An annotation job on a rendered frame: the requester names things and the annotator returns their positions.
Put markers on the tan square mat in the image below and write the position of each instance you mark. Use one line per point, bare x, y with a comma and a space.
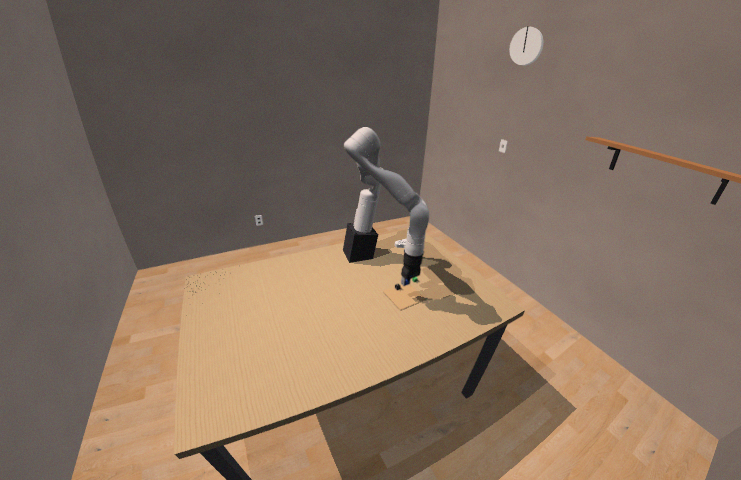
405, 297

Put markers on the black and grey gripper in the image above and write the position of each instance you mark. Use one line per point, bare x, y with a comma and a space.
413, 255

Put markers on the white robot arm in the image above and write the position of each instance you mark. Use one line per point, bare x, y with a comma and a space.
360, 146

